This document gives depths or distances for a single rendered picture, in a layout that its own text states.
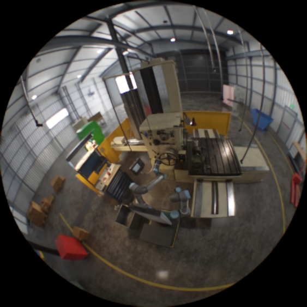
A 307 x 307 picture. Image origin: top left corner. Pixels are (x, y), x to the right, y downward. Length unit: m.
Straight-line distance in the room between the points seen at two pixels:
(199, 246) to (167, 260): 0.83
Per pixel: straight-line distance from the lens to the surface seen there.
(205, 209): 2.08
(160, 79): 2.14
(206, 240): 2.79
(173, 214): 1.74
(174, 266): 2.88
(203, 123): 4.39
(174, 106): 2.21
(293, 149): 6.96
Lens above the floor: 2.69
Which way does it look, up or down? 42 degrees down
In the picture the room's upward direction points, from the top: 18 degrees counter-clockwise
